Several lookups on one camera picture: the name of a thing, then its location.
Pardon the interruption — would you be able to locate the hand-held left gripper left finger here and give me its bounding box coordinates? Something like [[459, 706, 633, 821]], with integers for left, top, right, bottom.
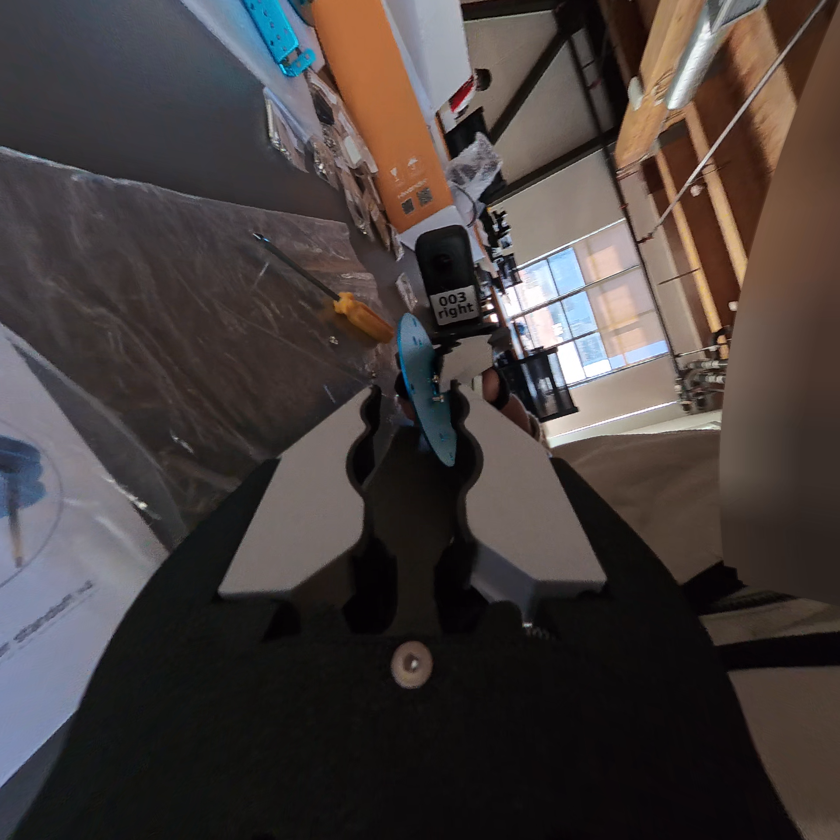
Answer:
[[218, 386, 385, 599]]

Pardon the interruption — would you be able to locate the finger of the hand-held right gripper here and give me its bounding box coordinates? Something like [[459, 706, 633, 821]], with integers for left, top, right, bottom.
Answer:
[[440, 340, 495, 390]]

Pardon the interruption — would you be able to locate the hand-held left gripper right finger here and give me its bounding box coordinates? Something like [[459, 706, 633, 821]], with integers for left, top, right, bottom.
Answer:
[[451, 386, 606, 611]]

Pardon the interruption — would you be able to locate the blue round metal disc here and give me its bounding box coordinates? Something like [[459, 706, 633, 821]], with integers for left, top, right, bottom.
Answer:
[[395, 312, 459, 467]]

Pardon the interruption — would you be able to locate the dark grey desk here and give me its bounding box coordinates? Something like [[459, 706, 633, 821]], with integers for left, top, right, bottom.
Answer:
[[0, 0, 480, 552]]

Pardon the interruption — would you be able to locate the person's right hand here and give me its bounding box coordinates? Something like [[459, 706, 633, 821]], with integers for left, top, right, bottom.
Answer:
[[481, 366, 544, 442]]

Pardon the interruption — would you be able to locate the bubble wrap bag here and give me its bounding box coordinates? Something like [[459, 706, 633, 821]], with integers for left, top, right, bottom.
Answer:
[[445, 133, 506, 202]]

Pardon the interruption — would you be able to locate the pile of small parts bags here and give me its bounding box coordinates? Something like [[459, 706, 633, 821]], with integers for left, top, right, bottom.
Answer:
[[262, 69, 422, 311]]

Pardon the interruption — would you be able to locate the large glass window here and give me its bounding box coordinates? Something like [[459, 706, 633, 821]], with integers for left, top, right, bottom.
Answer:
[[507, 218, 672, 389]]

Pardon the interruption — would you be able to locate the orange and white cardboard box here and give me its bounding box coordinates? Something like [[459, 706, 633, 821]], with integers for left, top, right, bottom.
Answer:
[[311, 0, 476, 235]]

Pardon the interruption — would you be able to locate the clear plastic bag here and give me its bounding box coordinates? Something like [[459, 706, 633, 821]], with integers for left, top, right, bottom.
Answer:
[[0, 147, 399, 546]]

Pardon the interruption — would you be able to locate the white printed instruction sheet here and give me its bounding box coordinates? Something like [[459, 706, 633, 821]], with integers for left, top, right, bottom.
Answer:
[[0, 320, 173, 785]]

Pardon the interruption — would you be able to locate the orange handled screwdriver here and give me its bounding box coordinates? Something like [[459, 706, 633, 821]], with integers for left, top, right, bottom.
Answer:
[[253, 232, 396, 343]]

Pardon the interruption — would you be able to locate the blue metal bracket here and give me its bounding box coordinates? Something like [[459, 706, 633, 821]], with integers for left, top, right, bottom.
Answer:
[[241, 0, 317, 79]]

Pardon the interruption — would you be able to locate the silver ventilation duct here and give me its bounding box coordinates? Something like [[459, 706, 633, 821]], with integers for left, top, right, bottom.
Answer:
[[661, 0, 732, 111]]

